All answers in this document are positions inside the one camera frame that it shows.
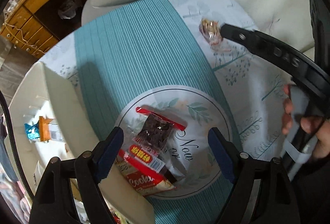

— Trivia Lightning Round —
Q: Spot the blue foil snack packet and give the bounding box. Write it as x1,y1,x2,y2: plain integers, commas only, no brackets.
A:
24,122,40,140

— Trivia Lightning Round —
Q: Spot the red white cookies packet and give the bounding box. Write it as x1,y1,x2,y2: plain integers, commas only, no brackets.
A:
116,157,176,196

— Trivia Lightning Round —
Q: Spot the white plastic storage bin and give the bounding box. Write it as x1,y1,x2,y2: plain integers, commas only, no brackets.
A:
9,62,155,223

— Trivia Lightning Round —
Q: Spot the dark blue clothing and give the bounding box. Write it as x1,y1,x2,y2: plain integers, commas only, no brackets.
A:
0,117,19,183

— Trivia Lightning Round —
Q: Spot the right human hand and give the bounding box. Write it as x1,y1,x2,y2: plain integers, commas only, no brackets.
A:
281,85,330,159

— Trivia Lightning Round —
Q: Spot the black cable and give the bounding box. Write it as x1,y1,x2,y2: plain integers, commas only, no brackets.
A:
0,89,35,200

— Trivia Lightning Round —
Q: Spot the pink bedding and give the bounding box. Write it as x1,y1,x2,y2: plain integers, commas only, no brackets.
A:
1,165,31,223

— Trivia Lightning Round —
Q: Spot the clear nut candy packet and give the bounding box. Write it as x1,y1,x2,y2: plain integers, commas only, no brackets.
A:
199,18,231,52

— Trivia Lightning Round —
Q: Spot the teal and white tablecloth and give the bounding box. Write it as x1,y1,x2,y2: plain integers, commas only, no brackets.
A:
41,0,286,223

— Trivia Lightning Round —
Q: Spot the red brownie snack packet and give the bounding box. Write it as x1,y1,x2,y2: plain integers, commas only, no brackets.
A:
118,105,187,184

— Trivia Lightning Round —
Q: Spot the orange white snack packet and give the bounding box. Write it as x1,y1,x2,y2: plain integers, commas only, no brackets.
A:
39,116,65,142

